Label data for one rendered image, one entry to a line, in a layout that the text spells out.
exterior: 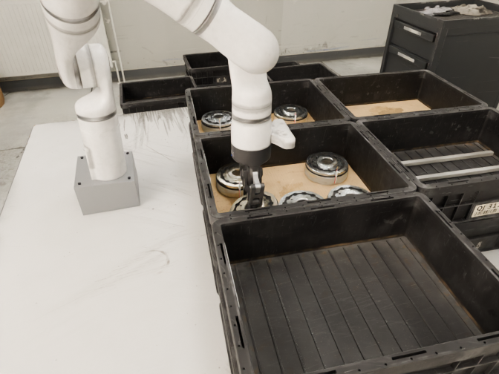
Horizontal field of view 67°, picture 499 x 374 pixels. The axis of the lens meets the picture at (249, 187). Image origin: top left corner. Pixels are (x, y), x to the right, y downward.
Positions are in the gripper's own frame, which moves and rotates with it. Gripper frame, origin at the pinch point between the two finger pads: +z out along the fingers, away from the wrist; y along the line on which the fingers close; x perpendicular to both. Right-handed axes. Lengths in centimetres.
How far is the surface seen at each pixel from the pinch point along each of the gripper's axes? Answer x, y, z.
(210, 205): -8.9, 7.7, -6.0
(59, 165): -52, -51, 16
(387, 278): 20.5, 21.4, 4.1
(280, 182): 9.4, -10.5, 3.4
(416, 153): 49, -16, 3
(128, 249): -28.1, -8.4, 16.9
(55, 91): -122, -303, 81
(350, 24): 179, -340, 41
